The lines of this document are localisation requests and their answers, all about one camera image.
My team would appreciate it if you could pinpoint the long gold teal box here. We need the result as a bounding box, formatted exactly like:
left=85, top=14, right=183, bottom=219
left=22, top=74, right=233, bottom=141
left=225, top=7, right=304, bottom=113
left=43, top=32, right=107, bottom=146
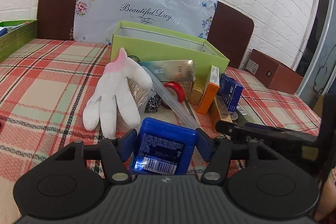
left=139, top=60, right=196, bottom=82

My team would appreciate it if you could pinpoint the bag of wooden toothpicks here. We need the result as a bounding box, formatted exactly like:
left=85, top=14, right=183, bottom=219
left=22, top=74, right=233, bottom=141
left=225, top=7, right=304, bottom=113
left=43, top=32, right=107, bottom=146
left=127, top=79, right=156, bottom=118

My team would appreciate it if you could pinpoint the red tape roll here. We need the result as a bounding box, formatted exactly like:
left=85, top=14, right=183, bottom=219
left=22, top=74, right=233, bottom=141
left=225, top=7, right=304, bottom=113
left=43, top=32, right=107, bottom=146
left=163, top=81, right=185, bottom=103

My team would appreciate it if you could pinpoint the orange white medicine box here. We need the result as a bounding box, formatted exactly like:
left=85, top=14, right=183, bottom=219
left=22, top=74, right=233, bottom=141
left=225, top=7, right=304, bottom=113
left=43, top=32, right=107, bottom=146
left=197, top=65, right=219, bottom=115

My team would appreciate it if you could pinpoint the steel wool scrubber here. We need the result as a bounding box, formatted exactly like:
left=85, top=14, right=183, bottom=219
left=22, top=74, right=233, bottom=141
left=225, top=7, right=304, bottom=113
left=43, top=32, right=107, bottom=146
left=145, top=94, right=162, bottom=113

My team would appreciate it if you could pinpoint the floral plastic-wrapped bedding package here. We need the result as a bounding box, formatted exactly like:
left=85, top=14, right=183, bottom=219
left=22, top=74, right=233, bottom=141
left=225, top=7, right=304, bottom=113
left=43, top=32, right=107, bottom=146
left=73, top=0, right=218, bottom=44

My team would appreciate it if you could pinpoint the small gold box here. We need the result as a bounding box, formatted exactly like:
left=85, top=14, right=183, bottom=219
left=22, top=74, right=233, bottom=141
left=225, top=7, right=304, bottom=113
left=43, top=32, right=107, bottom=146
left=187, top=77, right=206, bottom=105

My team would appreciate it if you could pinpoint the person's right hand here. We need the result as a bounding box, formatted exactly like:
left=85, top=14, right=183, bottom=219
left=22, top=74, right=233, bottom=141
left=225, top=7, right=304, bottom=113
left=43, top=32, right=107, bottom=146
left=314, top=169, right=336, bottom=223

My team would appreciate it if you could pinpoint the light green open cardboard box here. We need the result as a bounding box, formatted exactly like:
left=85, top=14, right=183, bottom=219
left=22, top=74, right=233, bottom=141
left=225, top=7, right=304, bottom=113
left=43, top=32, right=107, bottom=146
left=110, top=21, right=230, bottom=79

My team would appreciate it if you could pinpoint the blue medicine tablet box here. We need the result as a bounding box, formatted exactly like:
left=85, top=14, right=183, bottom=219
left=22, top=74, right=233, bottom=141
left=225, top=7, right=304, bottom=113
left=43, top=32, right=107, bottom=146
left=217, top=73, right=244, bottom=112

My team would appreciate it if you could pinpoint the dark brown wooden headboard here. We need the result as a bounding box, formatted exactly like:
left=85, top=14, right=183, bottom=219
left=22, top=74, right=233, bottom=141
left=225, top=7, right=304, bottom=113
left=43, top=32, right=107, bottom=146
left=37, top=0, right=255, bottom=68

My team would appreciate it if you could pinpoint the white glove with pink cuff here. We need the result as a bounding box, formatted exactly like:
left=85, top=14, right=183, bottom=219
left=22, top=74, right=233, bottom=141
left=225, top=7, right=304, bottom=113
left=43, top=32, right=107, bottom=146
left=83, top=48, right=153, bottom=139

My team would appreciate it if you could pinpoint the plaid red bed sheet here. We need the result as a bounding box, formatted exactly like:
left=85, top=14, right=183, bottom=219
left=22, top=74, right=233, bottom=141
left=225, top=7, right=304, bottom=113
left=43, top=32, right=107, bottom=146
left=1, top=39, right=321, bottom=223

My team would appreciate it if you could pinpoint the blue plastic case with barcode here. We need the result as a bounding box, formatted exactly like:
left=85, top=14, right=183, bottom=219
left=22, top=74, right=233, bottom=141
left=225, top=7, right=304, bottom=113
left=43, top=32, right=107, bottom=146
left=130, top=117, right=198, bottom=176

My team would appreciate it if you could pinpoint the dark green box at left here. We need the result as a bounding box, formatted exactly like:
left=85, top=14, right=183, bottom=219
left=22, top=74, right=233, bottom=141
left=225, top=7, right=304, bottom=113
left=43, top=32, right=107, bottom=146
left=1, top=20, right=38, bottom=62

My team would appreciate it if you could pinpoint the brown cardboard box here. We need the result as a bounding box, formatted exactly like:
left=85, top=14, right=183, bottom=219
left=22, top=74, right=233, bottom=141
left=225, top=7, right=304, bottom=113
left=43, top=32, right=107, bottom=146
left=245, top=49, right=303, bottom=94

